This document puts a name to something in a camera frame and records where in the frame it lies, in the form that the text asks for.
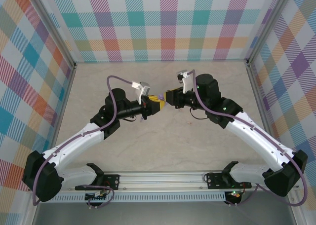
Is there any small circuit board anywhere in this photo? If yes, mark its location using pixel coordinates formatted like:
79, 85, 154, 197
85, 190, 109, 201
226, 190, 242, 201

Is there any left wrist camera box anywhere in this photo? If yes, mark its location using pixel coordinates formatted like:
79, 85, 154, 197
131, 80, 152, 105

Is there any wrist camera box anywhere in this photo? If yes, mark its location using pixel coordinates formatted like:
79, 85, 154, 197
175, 70, 196, 94
131, 80, 152, 105

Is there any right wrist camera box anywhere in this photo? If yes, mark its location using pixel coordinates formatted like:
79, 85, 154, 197
175, 70, 196, 94

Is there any aluminium side rail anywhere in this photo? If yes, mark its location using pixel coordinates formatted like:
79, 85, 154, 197
245, 63, 275, 139
50, 63, 78, 148

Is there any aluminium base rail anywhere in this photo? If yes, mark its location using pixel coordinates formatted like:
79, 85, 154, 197
60, 170, 266, 193

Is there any aluminium frame post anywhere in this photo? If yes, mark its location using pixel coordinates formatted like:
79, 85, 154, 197
245, 0, 297, 68
29, 0, 77, 70

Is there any slotted cable duct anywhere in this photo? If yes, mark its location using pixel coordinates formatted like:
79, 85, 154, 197
53, 194, 227, 203

